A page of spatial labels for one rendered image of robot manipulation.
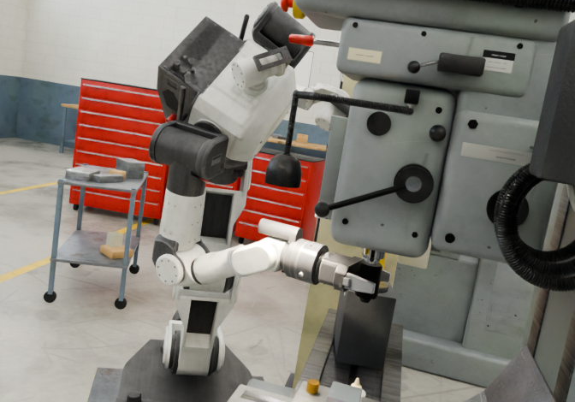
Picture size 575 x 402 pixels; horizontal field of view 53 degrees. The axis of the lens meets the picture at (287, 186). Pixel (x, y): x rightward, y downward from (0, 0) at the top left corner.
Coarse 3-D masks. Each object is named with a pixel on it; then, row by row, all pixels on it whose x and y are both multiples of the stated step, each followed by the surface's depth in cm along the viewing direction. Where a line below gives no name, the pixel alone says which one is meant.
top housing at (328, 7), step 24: (312, 0) 103; (336, 0) 102; (360, 0) 101; (384, 0) 100; (408, 0) 99; (432, 0) 98; (456, 0) 98; (336, 24) 116; (408, 24) 102; (432, 24) 100; (456, 24) 99; (480, 24) 98; (504, 24) 97; (528, 24) 96; (552, 24) 95
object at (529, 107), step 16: (544, 48) 97; (544, 64) 98; (544, 80) 98; (464, 96) 101; (480, 96) 100; (496, 96) 100; (528, 96) 99; (544, 96) 98; (496, 112) 100; (512, 112) 100; (528, 112) 99
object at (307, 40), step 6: (294, 36) 126; (300, 36) 126; (306, 36) 126; (312, 36) 126; (294, 42) 126; (300, 42) 126; (306, 42) 125; (312, 42) 125; (318, 42) 125; (324, 42) 125; (330, 42) 125; (336, 42) 125
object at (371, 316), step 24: (384, 288) 142; (336, 312) 163; (360, 312) 140; (384, 312) 140; (336, 336) 150; (360, 336) 141; (384, 336) 141; (336, 360) 143; (360, 360) 142; (384, 360) 142
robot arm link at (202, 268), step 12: (180, 252) 138; (192, 252) 140; (204, 252) 143; (216, 252) 136; (192, 264) 138; (204, 264) 135; (216, 264) 133; (192, 276) 137; (204, 276) 135; (216, 276) 135; (228, 276) 134
